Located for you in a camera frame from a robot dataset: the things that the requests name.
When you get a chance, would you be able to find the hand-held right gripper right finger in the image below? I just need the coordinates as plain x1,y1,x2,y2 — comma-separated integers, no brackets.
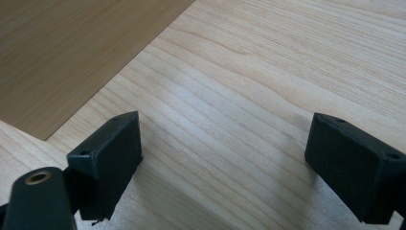
304,111,406,225

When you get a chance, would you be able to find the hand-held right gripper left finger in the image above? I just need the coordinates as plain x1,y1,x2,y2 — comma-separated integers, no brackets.
66,110,144,222

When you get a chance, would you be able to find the brown wooden board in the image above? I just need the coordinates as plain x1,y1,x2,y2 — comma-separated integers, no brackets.
0,0,196,141

